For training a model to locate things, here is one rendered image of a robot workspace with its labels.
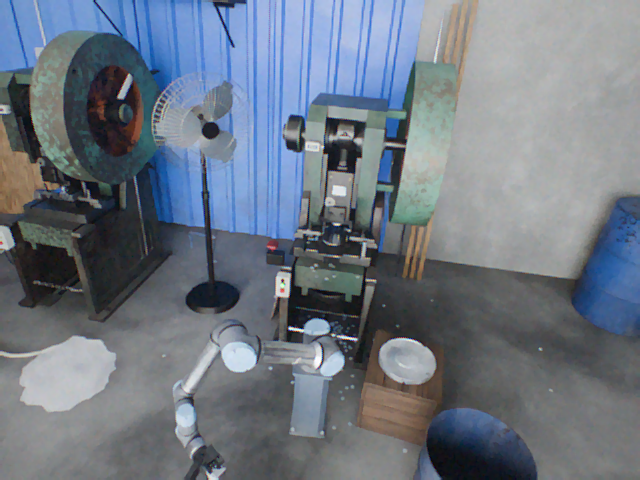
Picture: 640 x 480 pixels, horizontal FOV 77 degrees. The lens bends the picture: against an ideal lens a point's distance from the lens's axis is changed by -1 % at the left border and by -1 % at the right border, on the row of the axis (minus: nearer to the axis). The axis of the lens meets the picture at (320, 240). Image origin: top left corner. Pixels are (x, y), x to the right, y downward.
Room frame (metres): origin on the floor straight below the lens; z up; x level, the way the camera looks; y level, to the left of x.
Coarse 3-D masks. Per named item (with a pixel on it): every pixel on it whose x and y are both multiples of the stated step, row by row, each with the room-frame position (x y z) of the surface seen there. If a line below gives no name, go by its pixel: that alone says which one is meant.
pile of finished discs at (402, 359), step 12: (384, 348) 1.60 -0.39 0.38; (396, 348) 1.61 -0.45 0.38; (408, 348) 1.62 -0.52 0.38; (420, 348) 1.63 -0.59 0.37; (384, 360) 1.52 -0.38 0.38; (396, 360) 1.52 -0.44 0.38; (408, 360) 1.52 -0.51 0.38; (420, 360) 1.54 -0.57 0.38; (432, 360) 1.54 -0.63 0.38; (396, 372) 1.44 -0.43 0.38; (408, 372) 1.45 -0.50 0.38; (420, 372) 1.45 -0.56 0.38; (432, 372) 1.46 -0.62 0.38
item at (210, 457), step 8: (200, 448) 0.96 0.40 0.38; (208, 448) 0.97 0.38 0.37; (192, 456) 0.93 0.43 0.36; (200, 456) 0.94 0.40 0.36; (208, 456) 0.94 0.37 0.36; (216, 456) 0.93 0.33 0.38; (200, 464) 0.90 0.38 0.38; (208, 464) 0.90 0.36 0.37; (216, 464) 0.91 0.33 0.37; (200, 472) 0.89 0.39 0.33; (224, 472) 0.91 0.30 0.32
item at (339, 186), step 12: (336, 168) 2.11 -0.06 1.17; (348, 168) 2.11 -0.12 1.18; (336, 180) 2.06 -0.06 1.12; (348, 180) 2.05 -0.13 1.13; (336, 192) 2.06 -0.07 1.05; (348, 192) 2.05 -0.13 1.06; (336, 204) 2.06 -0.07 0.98; (348, 204) 2.05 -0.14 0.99; (324, 216) 2.07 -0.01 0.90; (336, 216) 2.03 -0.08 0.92; (348, 216) 2.05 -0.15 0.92
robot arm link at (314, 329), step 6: (306, 324) 1.41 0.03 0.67; (312, 324) 1.41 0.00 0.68; (318, 324) 1.41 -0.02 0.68; (324, 324) 1.41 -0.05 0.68; (306, 330) 1.37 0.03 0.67; (312, 330) 1.36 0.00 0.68; (318, 330) 1.36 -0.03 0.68; (324, 330) 1.36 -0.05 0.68; (306, 336) 1.37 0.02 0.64; (312, 336) 1.35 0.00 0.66; (318, 336) 1.34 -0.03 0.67; (324, 336) 1.34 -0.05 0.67; (330, 336) 1.36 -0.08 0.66; (306, 342) 1.36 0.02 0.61
